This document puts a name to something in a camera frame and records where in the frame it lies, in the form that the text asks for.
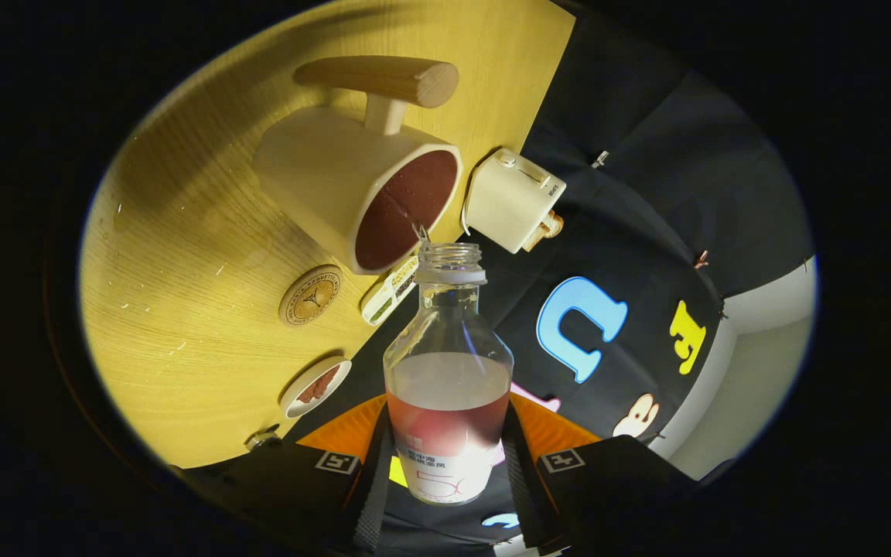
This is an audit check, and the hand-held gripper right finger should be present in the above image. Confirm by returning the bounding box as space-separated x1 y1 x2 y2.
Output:
501 392 698 554

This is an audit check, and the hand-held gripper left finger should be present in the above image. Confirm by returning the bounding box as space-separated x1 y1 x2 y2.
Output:
183 395 396 554

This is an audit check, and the clear juice bottle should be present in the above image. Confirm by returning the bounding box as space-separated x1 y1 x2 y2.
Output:
383 242 514 505

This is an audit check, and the round wooden coaster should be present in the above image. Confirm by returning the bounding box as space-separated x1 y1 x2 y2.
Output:
278 265 343 328

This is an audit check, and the cream cup with wooden handle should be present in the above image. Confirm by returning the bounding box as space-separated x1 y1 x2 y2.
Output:
251 56 463 276

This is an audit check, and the white round plate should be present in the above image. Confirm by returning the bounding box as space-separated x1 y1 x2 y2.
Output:
280 357 353 419

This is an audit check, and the small dish of green beans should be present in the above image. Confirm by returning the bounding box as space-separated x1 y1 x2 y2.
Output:
360 255 420 326

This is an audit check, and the wooden table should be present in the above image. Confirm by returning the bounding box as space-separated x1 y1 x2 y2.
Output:
78 0 576 470

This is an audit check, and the cream toaster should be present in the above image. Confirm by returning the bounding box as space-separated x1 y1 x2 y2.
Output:
463 147 567 254

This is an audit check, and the black backdrop cloth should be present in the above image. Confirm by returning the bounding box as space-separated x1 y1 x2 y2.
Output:
283 0 816 557

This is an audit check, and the metal wire holder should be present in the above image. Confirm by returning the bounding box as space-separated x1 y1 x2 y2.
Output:
244 424 282 452

